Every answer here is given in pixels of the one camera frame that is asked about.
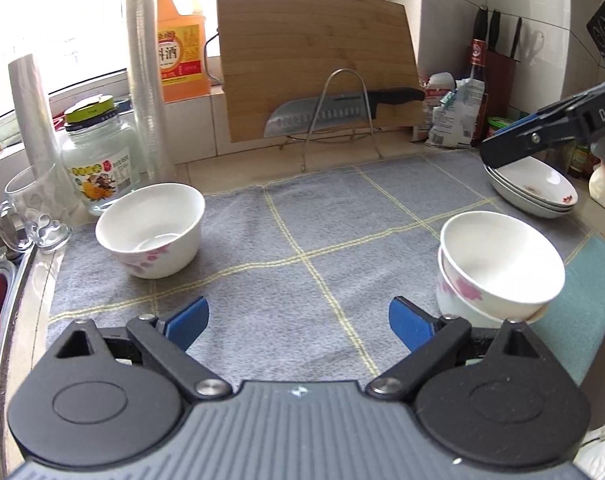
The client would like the dark red knife block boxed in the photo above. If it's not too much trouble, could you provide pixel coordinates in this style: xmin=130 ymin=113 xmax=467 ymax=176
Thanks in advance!
xmin=483 ymin=50 xmax=521 ymax=121

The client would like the metal wire rack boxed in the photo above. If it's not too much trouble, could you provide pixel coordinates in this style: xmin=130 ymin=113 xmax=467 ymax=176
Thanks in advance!
xmin=279 ymin=68 xmax=384 ymax=171

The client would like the red and white bag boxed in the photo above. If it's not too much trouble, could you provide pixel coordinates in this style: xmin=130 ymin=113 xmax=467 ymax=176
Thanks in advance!
xmin=422 ymin=72 xmax=456 ymax=144

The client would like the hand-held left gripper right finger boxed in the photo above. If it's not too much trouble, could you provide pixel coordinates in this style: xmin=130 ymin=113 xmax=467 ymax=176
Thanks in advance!
xmin=365 ymin=296 xmax=536 ymax=402

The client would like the steel sink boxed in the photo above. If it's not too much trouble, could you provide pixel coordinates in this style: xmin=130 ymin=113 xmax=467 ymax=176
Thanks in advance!
xmin=0 ymin=215 xmax=39 ymax=411

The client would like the white and blue bag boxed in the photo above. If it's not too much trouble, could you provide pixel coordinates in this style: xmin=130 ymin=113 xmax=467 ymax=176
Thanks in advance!
xmin=427 ymin=79 xmax=486 ymax=149

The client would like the white floral plate brown stain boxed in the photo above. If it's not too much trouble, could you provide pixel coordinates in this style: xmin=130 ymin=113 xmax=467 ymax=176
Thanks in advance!
xmin=485 ymin=155 xmax=580 ymax=211

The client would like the orange cooking wine jug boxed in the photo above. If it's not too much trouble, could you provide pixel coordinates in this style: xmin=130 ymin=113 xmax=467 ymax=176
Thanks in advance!
xmin=154 ymin=0 xmax=211 ymax=104

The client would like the short clear plastic cup stack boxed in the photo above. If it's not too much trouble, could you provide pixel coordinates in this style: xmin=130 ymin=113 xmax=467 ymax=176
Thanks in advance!
xmin=8 ymin=55 xmax=81 ymax=222

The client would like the green-lidded sauce jar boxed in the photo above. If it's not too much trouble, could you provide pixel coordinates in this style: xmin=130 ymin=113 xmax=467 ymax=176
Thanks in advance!
xmin=487 ymin=116 xmax=524 ymax=142

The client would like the dark soy sauce bottle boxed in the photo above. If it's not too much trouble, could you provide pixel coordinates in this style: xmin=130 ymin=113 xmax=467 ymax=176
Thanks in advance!
xmin=465 ymin=39 xmax=490 ymax=144

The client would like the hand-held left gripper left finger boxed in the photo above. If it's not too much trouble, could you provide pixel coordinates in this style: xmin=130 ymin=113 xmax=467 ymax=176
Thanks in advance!
xmin=55 ymin=296 xmax=233 ymax=402

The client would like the white pink-floral bowl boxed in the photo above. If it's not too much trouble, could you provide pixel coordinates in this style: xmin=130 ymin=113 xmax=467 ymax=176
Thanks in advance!
xmin=439 ymin=211 xmax=567 ymax=319
xmin=435 ymin=247 xmax=551 ymax=330
xmin=95 ymin=183 xmax=206 ymax=280

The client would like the clear glass mug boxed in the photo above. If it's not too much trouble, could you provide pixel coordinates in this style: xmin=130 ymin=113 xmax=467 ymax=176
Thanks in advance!
xmin=0 ymin=162 xmax=74 ymax=254

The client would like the grey and teal checked towel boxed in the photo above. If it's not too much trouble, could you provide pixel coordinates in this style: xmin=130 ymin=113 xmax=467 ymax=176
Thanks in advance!
xmin=47 ymin=150 xmax=605 ymax=387

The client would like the black-handled cleaver knife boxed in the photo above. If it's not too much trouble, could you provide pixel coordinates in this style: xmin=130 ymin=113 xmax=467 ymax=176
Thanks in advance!
xmin=263 ymin=87 xmax=427 ymax=139

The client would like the glass jar yellow-green lid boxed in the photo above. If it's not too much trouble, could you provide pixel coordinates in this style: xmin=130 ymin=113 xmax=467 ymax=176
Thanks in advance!
xmin=61 ymin=95 xmax=141 ymax=216

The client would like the bamboo cutting board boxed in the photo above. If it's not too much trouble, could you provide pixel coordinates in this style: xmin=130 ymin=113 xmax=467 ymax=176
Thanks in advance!
xmin=216 ymin=0 xmax=426 ymax=144

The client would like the tall clear plastic cup stack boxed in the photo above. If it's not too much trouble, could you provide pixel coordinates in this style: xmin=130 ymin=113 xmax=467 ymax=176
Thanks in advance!
xmin=124 ymin=0 xmax=176 ymax=181

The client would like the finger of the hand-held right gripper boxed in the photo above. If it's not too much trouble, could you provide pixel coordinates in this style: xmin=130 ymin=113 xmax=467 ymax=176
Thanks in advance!
xmin=480 ymin=117 xmax=588 ymax=170
xmin=493 ymin=91 xmax=591 ymax=137

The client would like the white cloth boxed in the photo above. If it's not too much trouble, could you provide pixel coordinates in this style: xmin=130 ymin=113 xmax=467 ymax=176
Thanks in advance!
xmin=575 ymin=422 xmax=605 ymax=480

